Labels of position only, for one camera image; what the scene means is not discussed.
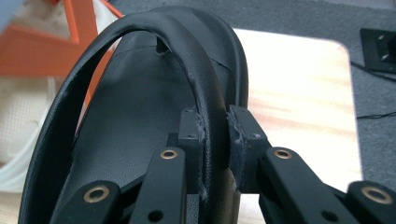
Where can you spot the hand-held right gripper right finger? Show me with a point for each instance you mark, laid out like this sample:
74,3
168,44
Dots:
247,137

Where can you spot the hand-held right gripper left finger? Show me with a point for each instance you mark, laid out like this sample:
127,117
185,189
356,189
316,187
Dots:
191,130

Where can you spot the black flip-flop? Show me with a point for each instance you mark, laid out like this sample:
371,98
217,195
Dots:
134,109

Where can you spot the white storage box orange frame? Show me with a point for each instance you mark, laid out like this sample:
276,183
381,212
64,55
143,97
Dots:
21,109

